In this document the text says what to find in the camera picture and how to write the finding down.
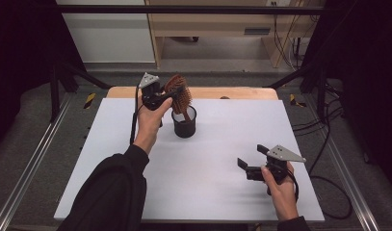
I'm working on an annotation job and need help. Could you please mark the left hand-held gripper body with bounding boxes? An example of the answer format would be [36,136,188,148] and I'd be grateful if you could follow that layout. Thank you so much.
[137,71,172,112]

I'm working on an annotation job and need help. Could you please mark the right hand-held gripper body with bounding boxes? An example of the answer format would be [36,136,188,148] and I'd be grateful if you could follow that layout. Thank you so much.
[246,144,307,195]

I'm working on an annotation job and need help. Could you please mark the brown wooden paddle hairbrush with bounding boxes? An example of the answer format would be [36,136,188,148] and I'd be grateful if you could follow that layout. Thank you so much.
[164,73,194,123]

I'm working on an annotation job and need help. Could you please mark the black mesh cup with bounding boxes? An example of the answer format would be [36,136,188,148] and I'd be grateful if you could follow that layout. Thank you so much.
[170,105,197,140]

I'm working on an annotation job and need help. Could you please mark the person's left hand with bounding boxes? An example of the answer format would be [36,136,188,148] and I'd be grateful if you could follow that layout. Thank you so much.
[132,96,174,156]

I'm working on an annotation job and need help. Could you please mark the person's right hand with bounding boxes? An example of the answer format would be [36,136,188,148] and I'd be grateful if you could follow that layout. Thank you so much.
[260,161,300,223]

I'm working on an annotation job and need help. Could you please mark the white table sheet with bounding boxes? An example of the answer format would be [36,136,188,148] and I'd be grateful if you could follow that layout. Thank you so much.
[53,97,326,223]

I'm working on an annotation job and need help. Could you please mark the yellow black striped tape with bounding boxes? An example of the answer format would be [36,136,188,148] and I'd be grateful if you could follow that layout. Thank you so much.
[83,92,97,111]
[289,93,307,109]

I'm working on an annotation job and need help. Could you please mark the light wooden table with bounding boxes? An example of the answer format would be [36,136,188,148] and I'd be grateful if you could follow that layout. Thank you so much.
[105,86,280,101]

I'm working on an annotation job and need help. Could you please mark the white cabinet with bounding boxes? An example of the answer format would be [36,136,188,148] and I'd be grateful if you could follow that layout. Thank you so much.
[54,0,156,64]

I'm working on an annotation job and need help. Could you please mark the light wooden desk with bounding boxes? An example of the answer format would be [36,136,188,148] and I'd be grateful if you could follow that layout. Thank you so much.
[144,0,325,69]

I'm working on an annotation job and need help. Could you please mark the black metal stand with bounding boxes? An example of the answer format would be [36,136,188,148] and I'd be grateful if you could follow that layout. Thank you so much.
[263,61,330,120]
[48,59,112,123]

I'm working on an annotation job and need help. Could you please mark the black curtain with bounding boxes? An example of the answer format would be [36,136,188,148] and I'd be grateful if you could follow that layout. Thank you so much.
[0,0,86,153]
[301,0,392,189]

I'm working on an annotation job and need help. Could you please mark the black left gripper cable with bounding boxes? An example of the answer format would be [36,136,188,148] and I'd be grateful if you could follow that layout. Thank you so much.
[128,84,144,146]

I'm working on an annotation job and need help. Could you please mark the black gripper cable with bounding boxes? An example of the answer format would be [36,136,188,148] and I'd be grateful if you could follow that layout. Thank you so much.
[284,167,353,221]
[128,84,144,146]

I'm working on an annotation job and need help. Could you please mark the black floor cables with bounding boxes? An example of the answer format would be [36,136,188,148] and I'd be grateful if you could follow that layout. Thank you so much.
[292,81,346,169]

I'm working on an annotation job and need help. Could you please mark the aluminium rail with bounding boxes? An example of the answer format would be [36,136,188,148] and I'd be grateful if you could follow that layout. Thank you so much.
[302,95,381,231]
[0,91,75,231]

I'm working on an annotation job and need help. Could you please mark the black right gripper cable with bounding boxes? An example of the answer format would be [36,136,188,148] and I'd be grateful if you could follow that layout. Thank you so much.
[284,167,353,221]

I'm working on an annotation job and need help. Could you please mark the black horizontal frame bar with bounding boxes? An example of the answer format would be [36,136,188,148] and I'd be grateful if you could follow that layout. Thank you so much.
[54,4,327,15]

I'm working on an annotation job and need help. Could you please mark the hanging desk cables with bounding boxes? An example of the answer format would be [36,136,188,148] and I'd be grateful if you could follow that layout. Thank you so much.
[271,1,315,71]

